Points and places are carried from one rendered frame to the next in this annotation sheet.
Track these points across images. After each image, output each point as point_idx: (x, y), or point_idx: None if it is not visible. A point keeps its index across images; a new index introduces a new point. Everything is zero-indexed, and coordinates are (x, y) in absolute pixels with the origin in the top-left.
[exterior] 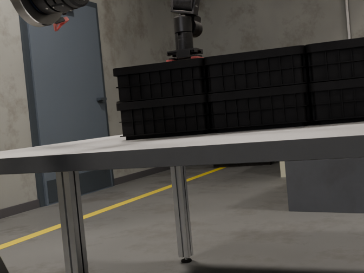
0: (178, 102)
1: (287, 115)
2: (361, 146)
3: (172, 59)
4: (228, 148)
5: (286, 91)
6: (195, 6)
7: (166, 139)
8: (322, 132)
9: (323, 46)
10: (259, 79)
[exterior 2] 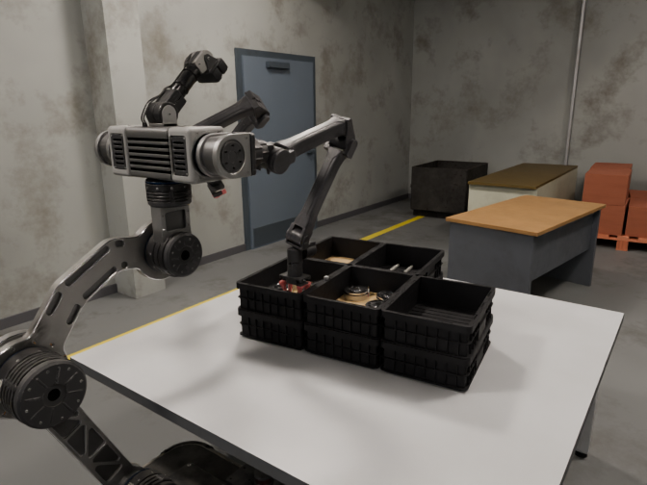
0: (281, 322)
1: (362, 358)
2: None
3: (283, 282)
4: (255, 459)
5: (362, 342)
6: (303, 244)
7: (260, 366)
8: (335, 447)
9: (394, 316)
10: (344, 324)
